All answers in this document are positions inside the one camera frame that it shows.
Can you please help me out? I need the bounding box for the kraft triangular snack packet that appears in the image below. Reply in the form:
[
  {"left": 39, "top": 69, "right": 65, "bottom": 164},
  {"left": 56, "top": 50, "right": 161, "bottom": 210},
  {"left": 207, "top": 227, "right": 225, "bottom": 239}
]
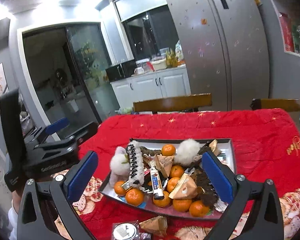
[
  {"left": 169, "top": 173, "right": 198, "bottom": 199},
  {"left": 139, "top": 216, "right": 168, "bottom": 237}
]

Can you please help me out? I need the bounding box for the beige fluffy pompom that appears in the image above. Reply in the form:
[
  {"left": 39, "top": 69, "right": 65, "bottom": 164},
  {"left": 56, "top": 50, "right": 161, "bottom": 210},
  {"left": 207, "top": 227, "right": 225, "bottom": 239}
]
[{"left": 174, "top": 139, "right": 200, "bottom": 166}]

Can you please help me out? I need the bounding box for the white blue lighter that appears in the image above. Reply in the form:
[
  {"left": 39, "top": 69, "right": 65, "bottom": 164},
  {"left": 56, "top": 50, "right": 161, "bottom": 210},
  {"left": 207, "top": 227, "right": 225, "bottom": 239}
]
[{"left": 150, "top": 168, "right": 164, "bottom": 200}]

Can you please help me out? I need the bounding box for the person's left hand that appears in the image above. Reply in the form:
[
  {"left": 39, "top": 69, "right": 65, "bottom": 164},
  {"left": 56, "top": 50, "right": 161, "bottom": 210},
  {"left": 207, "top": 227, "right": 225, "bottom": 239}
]
[{"left": 12, "top": 190, "right": 23, "bottom": 213}]

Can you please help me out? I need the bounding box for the white fluffy plush toy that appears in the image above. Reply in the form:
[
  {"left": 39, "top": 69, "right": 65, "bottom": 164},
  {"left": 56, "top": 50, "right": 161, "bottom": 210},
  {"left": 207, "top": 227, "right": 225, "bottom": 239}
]
[{"left": 109, "top": 146, "right": 130, "bottom": 188}]

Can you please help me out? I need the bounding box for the red bear-print quilt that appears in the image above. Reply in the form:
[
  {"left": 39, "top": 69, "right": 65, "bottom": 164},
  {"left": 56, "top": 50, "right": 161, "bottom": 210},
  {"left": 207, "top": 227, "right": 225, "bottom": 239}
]
[{"left": 50, "top": 108, "right": 300, "bottom": 240}]

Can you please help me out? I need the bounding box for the clear packet with disc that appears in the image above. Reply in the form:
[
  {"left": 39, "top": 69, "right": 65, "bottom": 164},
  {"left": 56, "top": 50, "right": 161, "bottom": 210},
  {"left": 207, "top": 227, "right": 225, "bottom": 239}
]
[{"left": 111, "top": 220, "right": 153, "bottom": 240}]

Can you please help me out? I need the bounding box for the black microwave oven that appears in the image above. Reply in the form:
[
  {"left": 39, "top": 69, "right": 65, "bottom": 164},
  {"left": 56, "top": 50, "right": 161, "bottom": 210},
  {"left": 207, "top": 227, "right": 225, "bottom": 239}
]
[{"left": 106, "top": 60, "right": 137, "bottom": 82}]

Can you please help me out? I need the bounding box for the black rectangular tray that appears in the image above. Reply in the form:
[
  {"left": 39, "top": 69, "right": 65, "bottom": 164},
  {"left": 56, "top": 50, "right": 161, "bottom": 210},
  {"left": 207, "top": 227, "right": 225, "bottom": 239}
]
[{"left": 98, "top": 138, "right": 237, "bottom": 222}]

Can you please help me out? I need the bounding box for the white kitchen cabinet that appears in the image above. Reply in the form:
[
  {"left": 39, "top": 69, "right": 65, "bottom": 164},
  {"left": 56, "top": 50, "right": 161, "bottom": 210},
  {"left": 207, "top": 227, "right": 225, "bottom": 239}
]
[{"left": 111, "top": 64, "right": 191, "bottom": 108}]

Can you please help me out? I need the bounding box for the silver double-door refrigerator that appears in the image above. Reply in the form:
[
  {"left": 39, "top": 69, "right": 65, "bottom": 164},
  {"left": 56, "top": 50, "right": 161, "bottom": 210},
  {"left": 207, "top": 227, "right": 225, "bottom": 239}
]
[{"left": 166, "top": 0, "right": 269, "bottom": 111}]

